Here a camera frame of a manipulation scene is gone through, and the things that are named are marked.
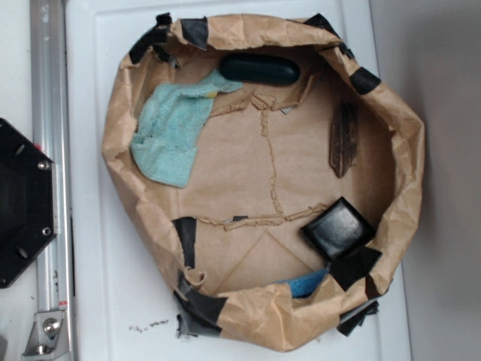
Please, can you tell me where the brown paper bag basin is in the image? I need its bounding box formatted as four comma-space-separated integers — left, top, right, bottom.
102, 14, 425, 351

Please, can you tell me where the brown wood bark piece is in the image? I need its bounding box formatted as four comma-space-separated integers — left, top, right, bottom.
329, 101, 358, 178

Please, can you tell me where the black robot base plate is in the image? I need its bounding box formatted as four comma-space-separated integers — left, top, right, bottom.
1, 119, 56, 289

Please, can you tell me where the light blue terry cloth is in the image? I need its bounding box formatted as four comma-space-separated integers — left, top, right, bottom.
130, 70, 243, 188

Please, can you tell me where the white plastic tray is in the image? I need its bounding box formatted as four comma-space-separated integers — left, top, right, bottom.
65, 1, 411, 360

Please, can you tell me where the blue sponge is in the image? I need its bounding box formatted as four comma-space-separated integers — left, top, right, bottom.
276, 268, 328, 299

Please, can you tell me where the dark green oblong case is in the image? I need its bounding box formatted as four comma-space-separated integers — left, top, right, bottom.
219, 53, 301, 86

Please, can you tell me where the metal corner bracket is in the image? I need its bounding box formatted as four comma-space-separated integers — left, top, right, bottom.
22, 310, 69, 360

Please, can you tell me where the aluminium extrusion rail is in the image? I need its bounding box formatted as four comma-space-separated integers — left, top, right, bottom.
29, 0, 79, 361

